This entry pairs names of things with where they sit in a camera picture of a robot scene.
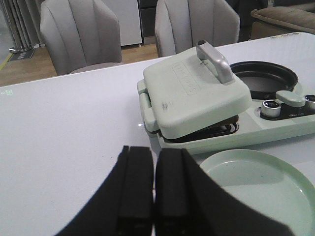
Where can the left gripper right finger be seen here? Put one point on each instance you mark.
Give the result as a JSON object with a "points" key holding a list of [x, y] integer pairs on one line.
{"points": [[189, 203]]}

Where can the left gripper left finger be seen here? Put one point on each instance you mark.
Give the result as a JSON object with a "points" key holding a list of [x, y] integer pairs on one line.
{"points": [[123, 204]]}

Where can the mint green sandwich maker lid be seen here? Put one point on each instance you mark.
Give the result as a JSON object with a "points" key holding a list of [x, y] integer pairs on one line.
{"points": [[190, 91]]}

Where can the mint green round plate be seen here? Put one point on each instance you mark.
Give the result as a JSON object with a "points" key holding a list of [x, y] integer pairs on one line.
{"points": [[267, 184]]}

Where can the left silver control knob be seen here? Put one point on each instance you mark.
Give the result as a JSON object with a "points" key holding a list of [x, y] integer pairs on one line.
{"points": [[270, 109]]}

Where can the silver control knob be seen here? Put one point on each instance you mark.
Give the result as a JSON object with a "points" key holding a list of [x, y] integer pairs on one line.
{"points": [[310, 101], [270, 109]]}

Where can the mint green sandwich maker base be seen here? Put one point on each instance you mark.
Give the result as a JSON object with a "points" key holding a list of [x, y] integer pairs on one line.
{"points": [[251, 129]]}

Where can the black round frying pan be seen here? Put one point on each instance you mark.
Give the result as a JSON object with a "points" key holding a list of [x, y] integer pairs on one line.
{"points": [[264, 79]]}

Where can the right silver control knob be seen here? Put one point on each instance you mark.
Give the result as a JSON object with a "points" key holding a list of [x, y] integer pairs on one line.
{"points": [[310, 101]]}

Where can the left grey upholstered chair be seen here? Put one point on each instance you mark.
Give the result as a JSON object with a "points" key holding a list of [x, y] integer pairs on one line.
{"points": [[80, 35]]}

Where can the grey upholstered chair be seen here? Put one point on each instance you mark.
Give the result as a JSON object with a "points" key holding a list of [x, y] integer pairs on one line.
{"points": [[80, 35], [180, 24]]}

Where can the right grey upholstered chair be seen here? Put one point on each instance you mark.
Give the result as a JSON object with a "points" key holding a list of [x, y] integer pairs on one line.
{"points": [[180, 24]]}

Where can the white refrigerator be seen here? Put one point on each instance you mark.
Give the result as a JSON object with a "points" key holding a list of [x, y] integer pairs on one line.
{"points": [[127, 12]]}

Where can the beige sofa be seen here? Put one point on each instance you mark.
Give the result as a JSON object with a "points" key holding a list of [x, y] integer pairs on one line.
{"points": [[283, 17]]}

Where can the grey curtain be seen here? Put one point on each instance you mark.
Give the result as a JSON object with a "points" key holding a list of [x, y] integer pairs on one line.
{"points": [[23, 20]]}

